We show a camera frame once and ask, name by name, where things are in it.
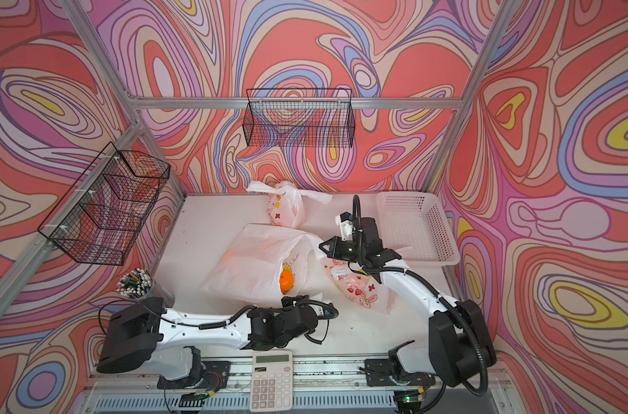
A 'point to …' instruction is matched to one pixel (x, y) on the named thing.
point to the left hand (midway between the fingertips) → (311, 299)
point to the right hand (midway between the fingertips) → (321, 252)
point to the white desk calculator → (272, 381)
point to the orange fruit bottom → (286, 280)
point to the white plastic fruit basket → (417, 228)
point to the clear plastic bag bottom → (249, 267)
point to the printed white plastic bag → (361, 287)
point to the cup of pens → (135, 284)
